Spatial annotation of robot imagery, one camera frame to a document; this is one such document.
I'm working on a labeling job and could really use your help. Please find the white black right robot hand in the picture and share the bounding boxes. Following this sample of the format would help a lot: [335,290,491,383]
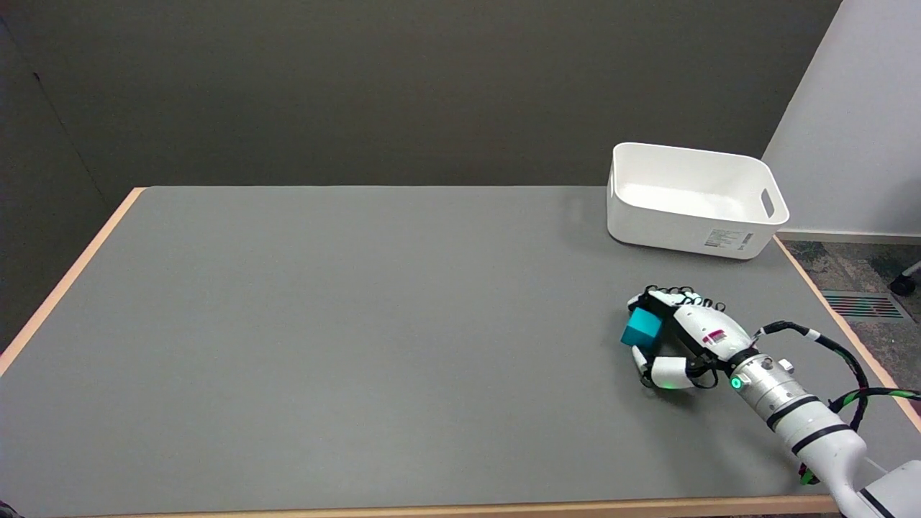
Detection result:
[625,285,760,391]

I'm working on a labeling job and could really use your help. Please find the blue wooden cube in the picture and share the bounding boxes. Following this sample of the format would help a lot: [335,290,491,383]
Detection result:
[621,308,663,348]

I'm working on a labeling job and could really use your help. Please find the white plastic bin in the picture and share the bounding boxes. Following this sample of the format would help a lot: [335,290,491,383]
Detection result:
[607,142,790,260]

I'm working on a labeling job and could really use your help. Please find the floor vent grille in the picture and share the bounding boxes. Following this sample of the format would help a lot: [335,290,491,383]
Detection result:
[822,291,905,320]

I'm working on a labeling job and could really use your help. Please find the black chair caster wheel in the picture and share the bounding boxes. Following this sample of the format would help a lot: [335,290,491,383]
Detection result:
[890,262,921,296]

